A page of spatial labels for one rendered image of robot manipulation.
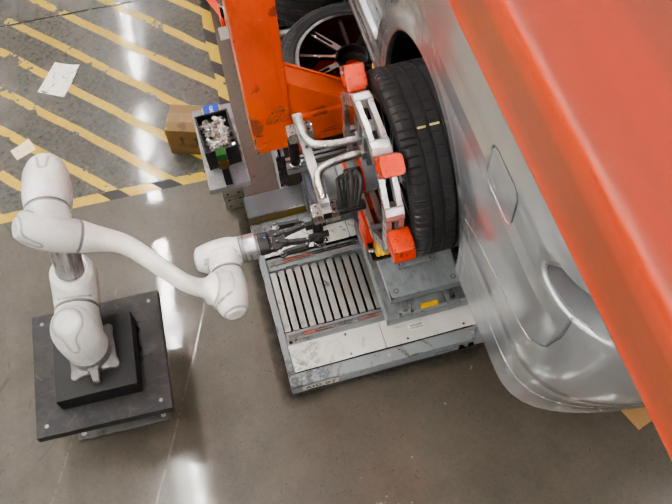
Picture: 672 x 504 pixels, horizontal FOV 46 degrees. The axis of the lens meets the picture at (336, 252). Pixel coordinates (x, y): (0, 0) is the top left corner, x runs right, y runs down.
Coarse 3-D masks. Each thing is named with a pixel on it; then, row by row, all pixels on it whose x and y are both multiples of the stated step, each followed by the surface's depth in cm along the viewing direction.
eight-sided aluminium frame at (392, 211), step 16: (352, 96) 256; (368, 96) 255; (352, 128) 292; (368, 128) 248; (384, 128) 248; (368, 144) 247; (384, 144) 245; (368, 192) 298; (384, 192) 248; (368, 208) 293; (384, 208) 250; (400, 208) 250; (368, 224) 292; (384, 224) 257; (400, 224) 256; (384, 240) 265
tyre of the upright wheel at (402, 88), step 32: (416, 64) 258; (384, 96) 249; (416, 96) 247; (416, 128) 243; (416, 160) 242; (448, 160) 243; (416, 192) 244; (448, 192) 246; (416, 224) 251; (448, 224) 253; (416, 256) 270
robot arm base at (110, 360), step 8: (104, 328) 297; (112, 328) 298; (112, 336) 296; (112, 344) 294; (112, 352) 292; (104, 360) 289; (112, 360) 291; (72, 368) 290; (80, 368) 288; (88, 368) 288; (96, 368) 288; (104, 368) 290; (72, 376) 289; (80, 376) 289; (96, 376) 287
